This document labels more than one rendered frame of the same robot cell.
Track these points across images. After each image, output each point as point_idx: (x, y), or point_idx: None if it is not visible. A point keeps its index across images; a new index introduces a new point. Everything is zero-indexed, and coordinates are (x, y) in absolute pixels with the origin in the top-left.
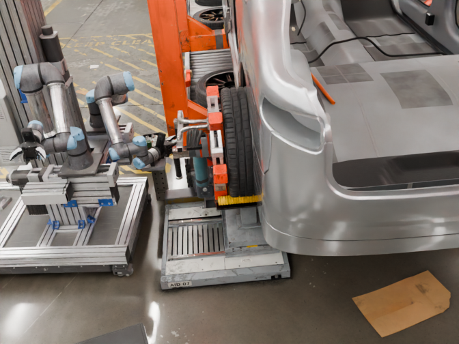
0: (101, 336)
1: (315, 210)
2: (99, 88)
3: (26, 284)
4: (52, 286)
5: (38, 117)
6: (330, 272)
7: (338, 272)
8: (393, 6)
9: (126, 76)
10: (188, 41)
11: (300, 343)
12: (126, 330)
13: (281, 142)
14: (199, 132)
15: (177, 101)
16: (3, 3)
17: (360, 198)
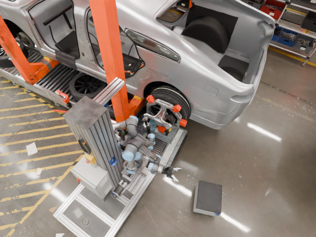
0: (198, 194)
1: (243, 112)
2: (134, 131)
3: (130, 219)
4: (138, 209)
5: (134, 162)
6: (191, 122)
7: (192, 120)
8: None
9: (135, 118)
10: (36, 76)
11: (210, 145)
12: (200, 186)
13: (243, 103)
14: (172, 115)
15: (127, 110)
16: (106, 134)
17: (250, 101)
